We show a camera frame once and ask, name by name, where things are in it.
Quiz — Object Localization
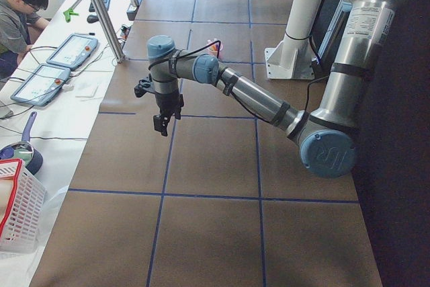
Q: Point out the white camera pole with base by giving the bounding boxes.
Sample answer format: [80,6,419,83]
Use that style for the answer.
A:
[265,0,322,80]

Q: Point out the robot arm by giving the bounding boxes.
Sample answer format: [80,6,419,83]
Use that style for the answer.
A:
[134,0,408,178]

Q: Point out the near teach pendant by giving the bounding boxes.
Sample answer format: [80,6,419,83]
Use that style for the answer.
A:
[10,64,71,106]

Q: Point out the pink mesh pen holder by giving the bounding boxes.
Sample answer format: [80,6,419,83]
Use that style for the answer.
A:
[207,42,223,58]

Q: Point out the teach pendant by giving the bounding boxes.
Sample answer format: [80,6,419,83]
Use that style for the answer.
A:
[10,64,71,106]
[46,34,99,71]

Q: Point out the aluminium frame post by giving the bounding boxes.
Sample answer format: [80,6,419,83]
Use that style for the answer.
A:
[91,0,125,64]

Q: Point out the white red plastic basket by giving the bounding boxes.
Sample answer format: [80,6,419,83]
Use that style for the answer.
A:
[1,159,46,258]

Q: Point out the seated person grey shirt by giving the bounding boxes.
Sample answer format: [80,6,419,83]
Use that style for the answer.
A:
[1,0,49,79]

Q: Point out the white folded cloth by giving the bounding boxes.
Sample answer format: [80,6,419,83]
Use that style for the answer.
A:
[75,83,98,98]

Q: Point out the blue saucepan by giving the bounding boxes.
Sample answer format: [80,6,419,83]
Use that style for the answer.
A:
[1,112,43,175]

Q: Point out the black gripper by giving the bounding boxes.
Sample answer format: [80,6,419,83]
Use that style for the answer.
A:
[153,91,184,136]

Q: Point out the black computer mouse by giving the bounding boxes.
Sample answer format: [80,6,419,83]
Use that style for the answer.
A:
[87,15,99,24]

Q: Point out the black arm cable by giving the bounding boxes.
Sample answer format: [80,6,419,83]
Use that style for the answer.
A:
[147,40,333,123]

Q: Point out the black marker pen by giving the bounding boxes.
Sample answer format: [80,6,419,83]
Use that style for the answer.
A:
[78,32,95,36]

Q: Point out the far teach pendant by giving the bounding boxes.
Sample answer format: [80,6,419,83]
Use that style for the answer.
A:
[46,34,99,71]

